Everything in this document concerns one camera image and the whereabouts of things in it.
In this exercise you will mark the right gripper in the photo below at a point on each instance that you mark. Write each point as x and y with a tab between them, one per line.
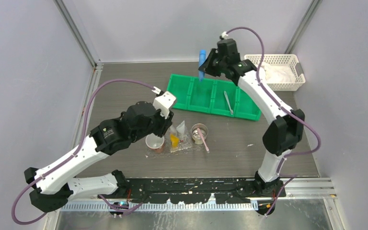
206	66

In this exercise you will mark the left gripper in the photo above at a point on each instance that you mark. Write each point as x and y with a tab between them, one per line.
165	123

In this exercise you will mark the blue toothpaste tube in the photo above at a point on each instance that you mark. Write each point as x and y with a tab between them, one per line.
201	60

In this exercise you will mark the white toothpaste tube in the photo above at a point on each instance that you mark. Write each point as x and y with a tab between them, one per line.
173	130
181	130

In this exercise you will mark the brown steel cup with handle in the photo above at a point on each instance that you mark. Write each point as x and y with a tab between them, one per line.
155	143

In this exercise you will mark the yellow toothpaste tube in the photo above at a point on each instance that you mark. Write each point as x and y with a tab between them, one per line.
175	141

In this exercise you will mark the clear acrylic toothbrush holder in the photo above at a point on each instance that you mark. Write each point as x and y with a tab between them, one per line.
185	144

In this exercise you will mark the clear oval acrylic tray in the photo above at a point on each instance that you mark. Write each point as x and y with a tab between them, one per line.
195	148

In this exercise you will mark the pink toothbrush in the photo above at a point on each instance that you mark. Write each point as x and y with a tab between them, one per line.
203	139

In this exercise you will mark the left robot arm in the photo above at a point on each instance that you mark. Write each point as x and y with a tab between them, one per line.
57	184

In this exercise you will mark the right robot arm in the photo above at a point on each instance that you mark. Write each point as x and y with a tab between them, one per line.
285	124

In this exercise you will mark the white cloth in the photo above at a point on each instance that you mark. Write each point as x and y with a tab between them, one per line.
278	74

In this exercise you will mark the white perforated plastic basket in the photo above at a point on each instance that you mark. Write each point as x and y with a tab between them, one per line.
290	60

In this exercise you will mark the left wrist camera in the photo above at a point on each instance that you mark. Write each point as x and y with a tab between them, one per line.
164	102

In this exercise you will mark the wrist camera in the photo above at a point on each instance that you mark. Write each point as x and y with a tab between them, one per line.
164	102
224	35

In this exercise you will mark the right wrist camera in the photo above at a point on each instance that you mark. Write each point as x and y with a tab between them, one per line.
224	35

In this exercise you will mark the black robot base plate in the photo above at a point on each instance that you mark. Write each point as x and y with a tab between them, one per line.
198	194

